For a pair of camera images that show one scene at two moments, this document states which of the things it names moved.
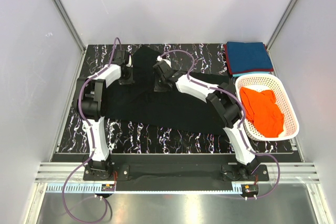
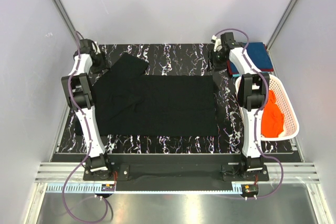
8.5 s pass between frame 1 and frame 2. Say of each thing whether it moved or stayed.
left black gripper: moved
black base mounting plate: stayed
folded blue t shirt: stayed
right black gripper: moved
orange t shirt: stayed
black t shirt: moved
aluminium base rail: stayed
